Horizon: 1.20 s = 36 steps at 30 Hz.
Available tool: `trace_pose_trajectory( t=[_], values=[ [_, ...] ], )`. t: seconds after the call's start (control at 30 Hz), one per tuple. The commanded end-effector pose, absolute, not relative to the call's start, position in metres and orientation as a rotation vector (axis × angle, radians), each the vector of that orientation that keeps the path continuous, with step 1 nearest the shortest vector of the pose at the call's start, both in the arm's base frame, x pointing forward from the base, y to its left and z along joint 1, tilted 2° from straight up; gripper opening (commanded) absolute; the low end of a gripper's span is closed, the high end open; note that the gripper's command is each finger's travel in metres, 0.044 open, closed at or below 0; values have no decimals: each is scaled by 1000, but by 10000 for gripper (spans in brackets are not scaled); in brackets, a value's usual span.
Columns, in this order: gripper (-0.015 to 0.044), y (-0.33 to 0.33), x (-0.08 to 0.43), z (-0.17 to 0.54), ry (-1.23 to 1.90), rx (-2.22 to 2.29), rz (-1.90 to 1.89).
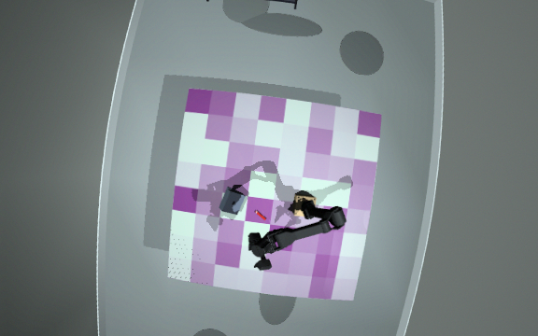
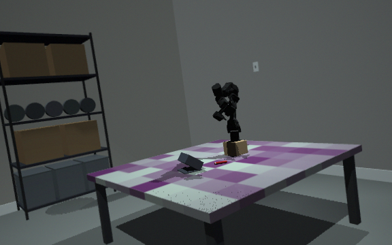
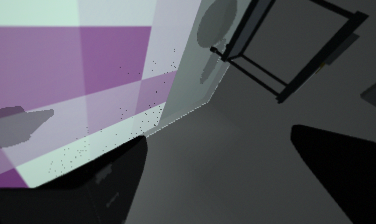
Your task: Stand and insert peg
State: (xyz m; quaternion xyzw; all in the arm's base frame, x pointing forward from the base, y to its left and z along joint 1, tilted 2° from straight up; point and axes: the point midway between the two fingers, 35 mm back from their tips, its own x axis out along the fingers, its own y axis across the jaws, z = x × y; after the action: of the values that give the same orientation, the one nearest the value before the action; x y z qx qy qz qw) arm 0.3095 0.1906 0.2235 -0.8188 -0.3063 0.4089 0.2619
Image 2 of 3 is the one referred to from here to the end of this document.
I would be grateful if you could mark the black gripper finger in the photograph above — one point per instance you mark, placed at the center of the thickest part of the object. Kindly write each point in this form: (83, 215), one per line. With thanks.
(234, 101)
(219, 116)

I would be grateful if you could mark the dark grey square panel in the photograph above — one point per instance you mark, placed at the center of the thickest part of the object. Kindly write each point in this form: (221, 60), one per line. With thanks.
(195, 164)

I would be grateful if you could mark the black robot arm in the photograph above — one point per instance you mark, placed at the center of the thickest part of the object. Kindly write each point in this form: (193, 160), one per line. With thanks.
(232, 124)

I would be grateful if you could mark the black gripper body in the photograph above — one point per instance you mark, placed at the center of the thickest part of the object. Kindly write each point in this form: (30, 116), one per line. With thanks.
(224, 105)

